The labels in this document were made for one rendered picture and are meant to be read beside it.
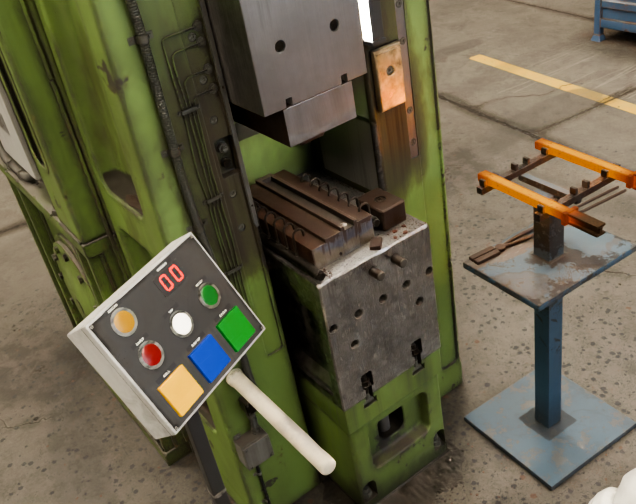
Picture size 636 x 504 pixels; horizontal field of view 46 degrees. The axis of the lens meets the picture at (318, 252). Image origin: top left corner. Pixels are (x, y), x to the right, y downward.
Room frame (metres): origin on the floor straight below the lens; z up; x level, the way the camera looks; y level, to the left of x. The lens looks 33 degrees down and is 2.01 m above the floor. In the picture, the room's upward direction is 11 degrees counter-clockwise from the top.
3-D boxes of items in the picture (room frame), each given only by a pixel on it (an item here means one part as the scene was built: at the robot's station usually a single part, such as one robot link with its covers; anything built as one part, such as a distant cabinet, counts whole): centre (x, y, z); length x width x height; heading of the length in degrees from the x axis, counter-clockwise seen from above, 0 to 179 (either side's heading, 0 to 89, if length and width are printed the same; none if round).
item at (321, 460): (1.40, 0.18, 0.62); 0.44 x 0.05 x 0.05; 30
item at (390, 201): (1.80, -0.20, 0.95); 0.12 x 0.08 x 0.06; 30
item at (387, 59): (1.93, -0.28, 1.27); 0.09 x 0.02 x 0.17; 120
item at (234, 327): (1.31, 0.21, 1.01); 0.07 x 0.05 x 0.07; 145
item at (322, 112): (1.84, 0.03, 1.32); 0.42 x 0.20 x 0.10; 30
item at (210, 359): (1.23, 0.27, 1.01); 0.07 x 0.05 x 0.07; 145
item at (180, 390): (1.15, 0.33, 1.01); 0.07 x 0.05 x 0.07; 145
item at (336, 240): (1.84, 0.03, 0.96); 0.42 x 0.20 x 0.09; 30
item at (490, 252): (1.91, -0.72, 0.71); 0.60 x 0.04 x 0.01; 113
